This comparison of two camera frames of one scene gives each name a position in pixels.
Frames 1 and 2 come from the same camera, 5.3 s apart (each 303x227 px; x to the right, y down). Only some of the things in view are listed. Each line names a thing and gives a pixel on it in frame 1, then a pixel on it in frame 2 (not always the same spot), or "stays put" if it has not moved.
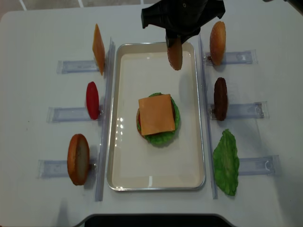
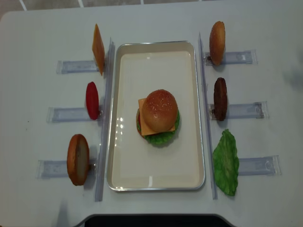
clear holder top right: [241, 57] stays put
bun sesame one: [174, 51] -> [160, 110]
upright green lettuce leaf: [226, 162] stays put
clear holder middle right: [253, 110] stays put
